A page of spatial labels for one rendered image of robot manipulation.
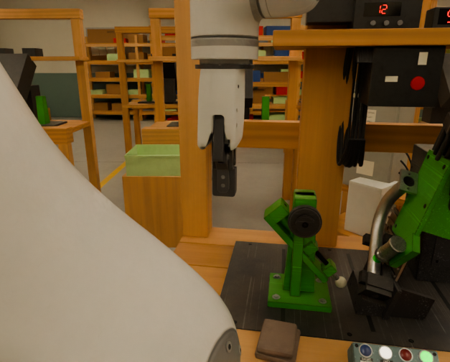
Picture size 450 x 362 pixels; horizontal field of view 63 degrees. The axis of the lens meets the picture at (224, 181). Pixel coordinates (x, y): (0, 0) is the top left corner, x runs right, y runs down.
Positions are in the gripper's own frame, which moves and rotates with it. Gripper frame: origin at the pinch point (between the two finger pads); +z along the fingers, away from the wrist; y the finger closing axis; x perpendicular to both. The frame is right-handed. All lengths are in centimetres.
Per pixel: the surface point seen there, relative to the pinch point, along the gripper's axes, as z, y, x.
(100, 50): -55, -969, -507
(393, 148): 10, -74, 43
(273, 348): 37.0, -10.7, 8.0
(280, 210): 16.3, -31.2, 8.1
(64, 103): 89, -955, -626
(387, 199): 16, -42, 34
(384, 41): -21, -53, 31
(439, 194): 9.6, -28.0, 39.7
